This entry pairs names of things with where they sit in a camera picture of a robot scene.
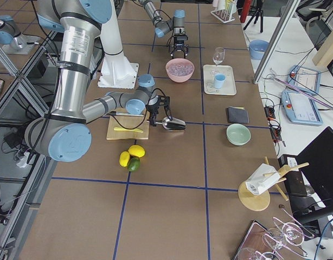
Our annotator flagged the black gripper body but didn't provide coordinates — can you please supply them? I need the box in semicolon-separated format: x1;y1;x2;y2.
173;34;188;49
146;95;170;117

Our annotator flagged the metal ice scoop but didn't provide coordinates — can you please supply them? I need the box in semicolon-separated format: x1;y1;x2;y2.
154;116;186;131

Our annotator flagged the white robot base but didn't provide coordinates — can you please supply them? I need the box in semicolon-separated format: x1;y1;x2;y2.
98;1;139;89

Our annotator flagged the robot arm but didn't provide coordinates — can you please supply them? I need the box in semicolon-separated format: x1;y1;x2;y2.
25;1;159;162
138;1;189;59

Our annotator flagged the pink bowl with ice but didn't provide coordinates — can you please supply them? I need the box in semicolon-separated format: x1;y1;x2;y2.
165;58;195;83

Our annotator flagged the blue cup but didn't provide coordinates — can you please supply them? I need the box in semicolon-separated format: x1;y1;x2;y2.
213;73;226;89

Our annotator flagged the clear wine glass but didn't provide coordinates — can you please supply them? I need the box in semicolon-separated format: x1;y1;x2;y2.
210;47;225;75

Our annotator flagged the wooden cutting board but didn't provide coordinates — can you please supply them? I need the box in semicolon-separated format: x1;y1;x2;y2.
106;109;150;140

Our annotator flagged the yellow lemon large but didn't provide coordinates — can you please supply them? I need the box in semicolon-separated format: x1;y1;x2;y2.
128;145;145;158

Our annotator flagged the yellow plastic knife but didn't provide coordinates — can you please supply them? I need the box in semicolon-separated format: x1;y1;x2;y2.
113;127;144;133

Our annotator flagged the metal muddler black cap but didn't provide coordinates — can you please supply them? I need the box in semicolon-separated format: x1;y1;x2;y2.
109;111;144;117

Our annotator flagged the cream serving tray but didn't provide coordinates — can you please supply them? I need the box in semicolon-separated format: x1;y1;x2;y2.
203;64;236;96

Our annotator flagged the yellow lemon small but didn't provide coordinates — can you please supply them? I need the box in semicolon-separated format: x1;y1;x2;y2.
119;151;131;167

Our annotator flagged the green lime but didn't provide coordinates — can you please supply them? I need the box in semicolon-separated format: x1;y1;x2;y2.
127;157;140;172

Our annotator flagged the grey folded cloth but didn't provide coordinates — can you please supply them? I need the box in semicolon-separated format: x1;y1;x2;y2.
226;107;249;124

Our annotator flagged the blue bowl on side table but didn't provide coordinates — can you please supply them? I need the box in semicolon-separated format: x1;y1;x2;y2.
248;40;269;60

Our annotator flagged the green bowl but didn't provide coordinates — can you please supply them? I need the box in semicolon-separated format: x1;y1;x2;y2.
226;123;251;146

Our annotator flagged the red fire extinguisher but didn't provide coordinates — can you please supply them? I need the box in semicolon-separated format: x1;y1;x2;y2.
240;0;252;23

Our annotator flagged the black tripod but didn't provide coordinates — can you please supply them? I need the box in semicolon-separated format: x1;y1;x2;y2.
243;1;264;33

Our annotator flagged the white carton on stand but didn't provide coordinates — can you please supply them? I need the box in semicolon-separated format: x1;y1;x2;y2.
245;164;280;196

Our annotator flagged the wooden mug tree stand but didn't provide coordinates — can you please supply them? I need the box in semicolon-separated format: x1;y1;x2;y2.
238;157;309;211

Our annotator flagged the teach pendant far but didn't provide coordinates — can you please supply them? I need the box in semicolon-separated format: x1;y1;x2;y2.
287;65;321;95

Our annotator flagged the teach pendant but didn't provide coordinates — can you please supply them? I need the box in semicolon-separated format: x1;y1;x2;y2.
281;90;323;126
287;65;321;95

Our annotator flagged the teach pendant near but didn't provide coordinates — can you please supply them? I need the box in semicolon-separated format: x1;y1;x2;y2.
281;90;323;126

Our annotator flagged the black monitor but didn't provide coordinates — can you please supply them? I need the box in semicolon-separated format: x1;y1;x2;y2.
288;126;333;225

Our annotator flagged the upside-down wine glass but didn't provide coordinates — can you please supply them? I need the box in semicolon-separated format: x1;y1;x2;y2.
262;204;315;259

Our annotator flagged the white wire rack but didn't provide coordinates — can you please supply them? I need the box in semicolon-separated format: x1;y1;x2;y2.
210;0;237;24

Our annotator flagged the aluminium frame post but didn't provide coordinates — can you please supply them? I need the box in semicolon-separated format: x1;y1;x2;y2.
253;0;301;84

